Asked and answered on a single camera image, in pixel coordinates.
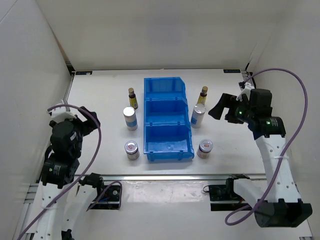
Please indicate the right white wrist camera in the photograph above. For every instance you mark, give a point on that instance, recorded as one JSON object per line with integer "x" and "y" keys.
{"x": 245, "y": 88}

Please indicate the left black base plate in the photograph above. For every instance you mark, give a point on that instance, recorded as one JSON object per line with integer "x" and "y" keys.
{"x": 110, "y": 197}

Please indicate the blue three-compartment plastic bin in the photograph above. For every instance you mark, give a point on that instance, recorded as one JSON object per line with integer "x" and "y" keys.
{"x": 167, "y": 134}

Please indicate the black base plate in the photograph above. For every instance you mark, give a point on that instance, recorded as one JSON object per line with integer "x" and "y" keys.
{"x": 221, "y": 200}
{"x": 110, "y": 197}

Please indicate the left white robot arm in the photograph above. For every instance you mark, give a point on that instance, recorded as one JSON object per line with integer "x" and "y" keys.
{"x": 59, "y": 168}

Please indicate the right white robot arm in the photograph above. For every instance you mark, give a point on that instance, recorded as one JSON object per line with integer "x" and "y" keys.
{"x": 280, "y": 205}

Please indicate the white-lid dark jar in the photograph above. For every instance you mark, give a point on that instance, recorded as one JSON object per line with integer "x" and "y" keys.
{"x": 132, "y": 150}
{"x": 204, "y": 148}

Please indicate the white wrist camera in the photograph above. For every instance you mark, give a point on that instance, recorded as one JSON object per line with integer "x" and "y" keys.
{"x": 61, "y": 114}
{"x": 245, "y": 88}

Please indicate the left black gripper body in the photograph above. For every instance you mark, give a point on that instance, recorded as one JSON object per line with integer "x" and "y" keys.
{"x": 83, "y": 128}

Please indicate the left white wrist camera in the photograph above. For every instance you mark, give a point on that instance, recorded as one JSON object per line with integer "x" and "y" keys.
{"x": 61, "y": 114}

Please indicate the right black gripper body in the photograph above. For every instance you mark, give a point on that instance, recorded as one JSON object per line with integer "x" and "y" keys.
{"x": 240, "y": 113}

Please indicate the front aluminium rail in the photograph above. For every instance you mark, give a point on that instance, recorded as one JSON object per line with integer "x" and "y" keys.
{"x": 169, "y": 177}

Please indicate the silver-top shaker can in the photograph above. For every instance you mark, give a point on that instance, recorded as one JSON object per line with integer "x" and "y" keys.
{"x": 197, "y": 116}
{"x": 130, "y": 117}

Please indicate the yellow-label brown bottle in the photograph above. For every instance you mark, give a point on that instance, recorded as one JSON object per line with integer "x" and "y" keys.
{"x": 203, "y": 95}
{"x": 132, "y": 98}

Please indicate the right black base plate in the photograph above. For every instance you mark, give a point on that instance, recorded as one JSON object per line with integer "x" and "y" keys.
{"x": 221, "y": 200}

